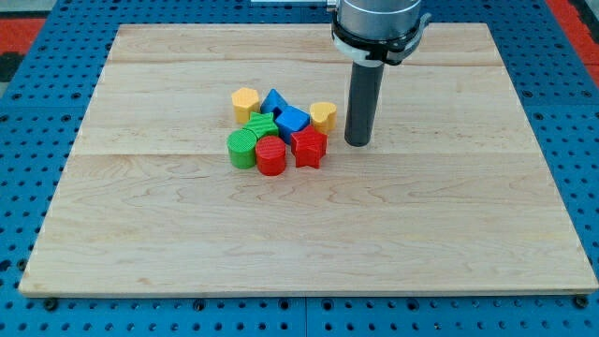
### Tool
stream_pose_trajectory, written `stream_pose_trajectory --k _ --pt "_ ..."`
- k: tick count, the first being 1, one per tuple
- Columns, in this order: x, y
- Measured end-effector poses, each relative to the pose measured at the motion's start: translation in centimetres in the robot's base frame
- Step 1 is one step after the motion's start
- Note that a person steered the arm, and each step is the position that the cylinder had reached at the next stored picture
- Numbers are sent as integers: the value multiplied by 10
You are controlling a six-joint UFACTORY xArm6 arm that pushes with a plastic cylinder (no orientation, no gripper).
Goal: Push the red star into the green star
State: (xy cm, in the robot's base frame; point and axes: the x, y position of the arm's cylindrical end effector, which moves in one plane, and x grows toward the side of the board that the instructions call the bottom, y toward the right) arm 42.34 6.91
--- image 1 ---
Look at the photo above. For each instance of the red star block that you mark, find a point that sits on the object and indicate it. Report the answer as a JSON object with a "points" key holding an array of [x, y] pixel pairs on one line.
{"points": [[308, 146]]}

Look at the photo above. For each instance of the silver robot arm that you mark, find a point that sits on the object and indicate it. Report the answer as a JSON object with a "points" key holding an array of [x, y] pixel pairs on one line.
{"points": [[378, 19]]}

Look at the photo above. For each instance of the wooden board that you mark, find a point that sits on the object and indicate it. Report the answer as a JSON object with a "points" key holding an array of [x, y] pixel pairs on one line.
{"points": [[452, 196]]}

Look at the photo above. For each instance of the green cylinder block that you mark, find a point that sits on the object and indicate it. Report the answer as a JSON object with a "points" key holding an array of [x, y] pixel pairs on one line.
{"points": [[241, 145]]}

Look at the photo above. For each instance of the blue cube block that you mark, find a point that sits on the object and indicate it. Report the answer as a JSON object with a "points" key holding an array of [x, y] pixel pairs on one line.
{"points": [[291, 120]]}

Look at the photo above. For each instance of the green star block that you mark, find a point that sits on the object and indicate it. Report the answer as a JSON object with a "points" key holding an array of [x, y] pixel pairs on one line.
{"points": [[262, 125]]}

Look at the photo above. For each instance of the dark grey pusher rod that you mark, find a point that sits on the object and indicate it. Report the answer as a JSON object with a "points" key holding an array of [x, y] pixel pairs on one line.
{"points": [[363, 96]]}

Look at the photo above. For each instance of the yellow heart block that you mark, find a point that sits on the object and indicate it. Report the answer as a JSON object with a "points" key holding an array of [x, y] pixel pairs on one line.
{"points": [[323, 116]]}

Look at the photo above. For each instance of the blue triangle block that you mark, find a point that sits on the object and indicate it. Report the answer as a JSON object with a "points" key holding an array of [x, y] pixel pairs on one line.
{"points": [[273, 103]]}

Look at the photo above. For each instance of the red cylinder block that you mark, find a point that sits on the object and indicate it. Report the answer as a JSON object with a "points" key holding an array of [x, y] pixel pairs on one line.
{"points": [[271, 155]]}

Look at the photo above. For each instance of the black white mounting clamp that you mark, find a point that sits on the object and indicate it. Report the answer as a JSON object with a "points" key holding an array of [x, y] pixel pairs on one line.
{"points": [[375, 52]]}

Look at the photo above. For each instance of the yellow hexagon block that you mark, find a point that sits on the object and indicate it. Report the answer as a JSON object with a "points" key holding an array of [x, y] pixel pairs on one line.
{"points": [[245, 101]]}

